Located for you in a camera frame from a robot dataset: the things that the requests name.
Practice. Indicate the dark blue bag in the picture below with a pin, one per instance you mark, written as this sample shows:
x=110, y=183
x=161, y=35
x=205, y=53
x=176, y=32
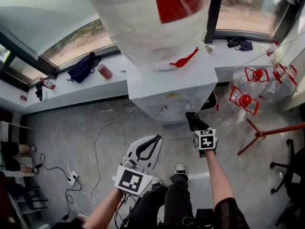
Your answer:
x=81, y=68

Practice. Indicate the white shelf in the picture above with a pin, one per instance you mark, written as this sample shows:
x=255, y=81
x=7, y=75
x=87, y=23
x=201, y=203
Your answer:
x=9, y=130

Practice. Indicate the small black device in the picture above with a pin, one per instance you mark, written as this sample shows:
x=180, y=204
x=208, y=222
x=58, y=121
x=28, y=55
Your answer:
x=38, y=92

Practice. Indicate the small bottle with red label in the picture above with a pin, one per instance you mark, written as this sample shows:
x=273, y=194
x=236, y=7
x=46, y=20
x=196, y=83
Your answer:
x=271, y=49

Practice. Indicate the square white power strip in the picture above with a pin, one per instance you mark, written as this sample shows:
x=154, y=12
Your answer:
x=73, y=178

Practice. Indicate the person's right forearm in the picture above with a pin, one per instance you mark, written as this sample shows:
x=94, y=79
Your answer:
x=220, y=178

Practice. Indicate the white roller blind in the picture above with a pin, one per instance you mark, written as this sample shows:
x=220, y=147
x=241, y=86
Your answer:
x=47, y=8

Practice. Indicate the white water dispenser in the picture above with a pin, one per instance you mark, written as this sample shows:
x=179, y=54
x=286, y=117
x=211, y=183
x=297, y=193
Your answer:
x=171, y=85

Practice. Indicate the person's left shoe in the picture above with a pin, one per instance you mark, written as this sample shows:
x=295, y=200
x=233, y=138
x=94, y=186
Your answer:
x=156, y=181

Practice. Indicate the red cup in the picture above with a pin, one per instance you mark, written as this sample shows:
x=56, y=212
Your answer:
x=105, y=71

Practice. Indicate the person's right shoe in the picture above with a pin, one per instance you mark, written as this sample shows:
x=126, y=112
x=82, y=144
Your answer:
x=181, y=169

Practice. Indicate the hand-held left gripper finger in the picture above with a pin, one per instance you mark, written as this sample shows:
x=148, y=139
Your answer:
x=133, y=147
x=157, y=154

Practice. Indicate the person's grey trousers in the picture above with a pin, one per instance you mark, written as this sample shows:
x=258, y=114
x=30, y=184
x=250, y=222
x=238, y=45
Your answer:
x=171, y=204

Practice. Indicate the black device with screen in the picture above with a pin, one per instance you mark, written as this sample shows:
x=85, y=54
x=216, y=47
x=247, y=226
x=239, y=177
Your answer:
x=205, y=217

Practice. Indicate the black cloth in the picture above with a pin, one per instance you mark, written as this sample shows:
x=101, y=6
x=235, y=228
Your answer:
x=240, y=44

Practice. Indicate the plastic-wrapped water bottle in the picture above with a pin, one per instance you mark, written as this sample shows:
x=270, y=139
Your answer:
x=138, y=20

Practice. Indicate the black waste bin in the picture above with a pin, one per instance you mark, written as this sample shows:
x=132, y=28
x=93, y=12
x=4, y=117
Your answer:
x=209, y=102

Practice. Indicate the black window frame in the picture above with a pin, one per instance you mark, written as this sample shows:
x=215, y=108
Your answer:
x=214, y=13

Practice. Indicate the black office chair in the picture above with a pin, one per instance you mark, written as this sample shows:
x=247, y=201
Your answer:
x=293, y=170

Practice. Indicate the person's left forearm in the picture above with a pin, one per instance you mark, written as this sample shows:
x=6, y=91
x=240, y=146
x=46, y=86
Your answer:
x=102, y=209

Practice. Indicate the small crumpled wrapper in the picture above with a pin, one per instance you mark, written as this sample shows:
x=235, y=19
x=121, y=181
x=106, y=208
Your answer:
x=209, y=48

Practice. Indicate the white window sill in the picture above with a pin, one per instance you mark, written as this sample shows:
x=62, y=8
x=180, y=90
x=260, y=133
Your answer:
x=83, y=92

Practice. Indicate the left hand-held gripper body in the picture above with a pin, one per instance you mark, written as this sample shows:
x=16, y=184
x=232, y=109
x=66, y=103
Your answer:
x=131, y=180

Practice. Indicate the person's shoe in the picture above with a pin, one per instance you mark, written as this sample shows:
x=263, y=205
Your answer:
x=156, y=181
x=181, y=169

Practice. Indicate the person's black shirt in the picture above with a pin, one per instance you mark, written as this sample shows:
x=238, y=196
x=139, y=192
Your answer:
x=228, y=215

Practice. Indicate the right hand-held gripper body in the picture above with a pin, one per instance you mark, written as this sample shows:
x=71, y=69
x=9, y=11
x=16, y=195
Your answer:
x=206, y=141

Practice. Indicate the small red box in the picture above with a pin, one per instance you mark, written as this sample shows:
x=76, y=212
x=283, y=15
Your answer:
x=23, y=97

